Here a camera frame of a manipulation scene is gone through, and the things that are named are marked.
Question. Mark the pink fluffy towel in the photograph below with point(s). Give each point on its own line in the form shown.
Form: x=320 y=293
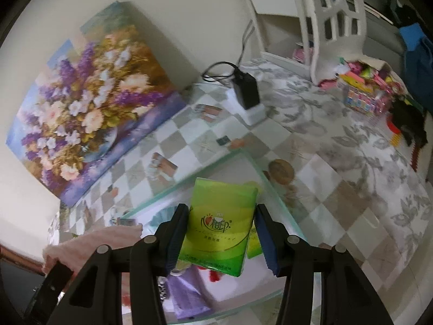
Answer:
x=91 y=243

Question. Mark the black cloth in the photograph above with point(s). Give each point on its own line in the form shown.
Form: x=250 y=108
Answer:
x=409 y=122

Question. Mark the floral painting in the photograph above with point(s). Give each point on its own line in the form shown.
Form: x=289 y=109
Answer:
x=91 y=98

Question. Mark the blue cloth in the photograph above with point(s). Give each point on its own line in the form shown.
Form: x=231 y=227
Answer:
x=417 y=54

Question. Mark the green tissue pack with logo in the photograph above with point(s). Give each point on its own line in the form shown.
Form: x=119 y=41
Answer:
x=220 y=223

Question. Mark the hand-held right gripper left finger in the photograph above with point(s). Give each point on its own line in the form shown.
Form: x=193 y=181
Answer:
x=176 y=237

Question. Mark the leopard print scrunchie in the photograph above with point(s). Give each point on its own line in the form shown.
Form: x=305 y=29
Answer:
x=163 y=287

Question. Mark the white desk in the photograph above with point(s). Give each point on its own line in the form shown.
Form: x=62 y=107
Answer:
x=274 y=23

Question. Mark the cardboard box of colourful toys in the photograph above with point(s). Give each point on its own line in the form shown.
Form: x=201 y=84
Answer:
x=368 y=84

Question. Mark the black charger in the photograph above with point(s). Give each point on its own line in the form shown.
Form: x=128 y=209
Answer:
x=247 y=89

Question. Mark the purple tissue packet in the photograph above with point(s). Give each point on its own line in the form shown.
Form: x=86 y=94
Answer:
x=189 y=294

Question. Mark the white chair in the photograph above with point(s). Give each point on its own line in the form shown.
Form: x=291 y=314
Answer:
x=335 y=23

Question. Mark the glass box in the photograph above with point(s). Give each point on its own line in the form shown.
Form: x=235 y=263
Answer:
x=280 y=210

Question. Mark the white power strip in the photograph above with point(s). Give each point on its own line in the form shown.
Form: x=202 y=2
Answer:
x=252 y=111

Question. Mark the plain green tissue pack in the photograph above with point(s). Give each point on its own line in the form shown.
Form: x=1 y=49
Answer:
x=253 y=243

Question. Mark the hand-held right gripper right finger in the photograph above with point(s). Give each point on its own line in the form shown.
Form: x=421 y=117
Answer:
x=267 y=240

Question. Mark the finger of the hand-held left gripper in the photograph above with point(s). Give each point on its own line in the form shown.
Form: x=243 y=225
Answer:
x=50 y=287

